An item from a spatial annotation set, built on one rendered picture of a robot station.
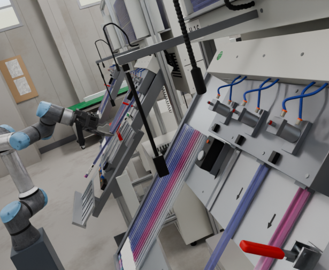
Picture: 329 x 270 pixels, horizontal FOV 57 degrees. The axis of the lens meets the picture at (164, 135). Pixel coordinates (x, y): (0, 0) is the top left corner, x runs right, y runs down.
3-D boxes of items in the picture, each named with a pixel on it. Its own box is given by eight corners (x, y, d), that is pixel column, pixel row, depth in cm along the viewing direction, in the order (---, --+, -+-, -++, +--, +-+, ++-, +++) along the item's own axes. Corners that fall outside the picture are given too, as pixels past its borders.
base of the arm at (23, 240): (12, 254, 163) (4, 239, 161) (14, 241, 177) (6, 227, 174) (40, 240, 168) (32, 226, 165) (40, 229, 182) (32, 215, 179)
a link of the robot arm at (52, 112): (38, 110, 144) (41, 96, 139) (61, 117, 147) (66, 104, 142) (33, 120, 138) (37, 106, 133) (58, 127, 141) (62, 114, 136)
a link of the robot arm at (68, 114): (59, 125, 139) (61, 120, 146) (69, 128, 140) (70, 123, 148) (64, 110, 137) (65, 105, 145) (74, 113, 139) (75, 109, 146)
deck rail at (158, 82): (113, 181, 180) (104, 177, 178) (113, 180, 182) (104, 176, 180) (169, 73, 174) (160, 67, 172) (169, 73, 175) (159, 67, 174)
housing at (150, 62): (167, 80, 176) (146, 68, 172) (150, 76, 222) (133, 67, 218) (174, 67, 175) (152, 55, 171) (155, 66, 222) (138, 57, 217)
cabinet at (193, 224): (188, 252, 204) (159, 172, 186) (163, 206, 270) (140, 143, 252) (273, 214, 213) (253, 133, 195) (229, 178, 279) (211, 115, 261)
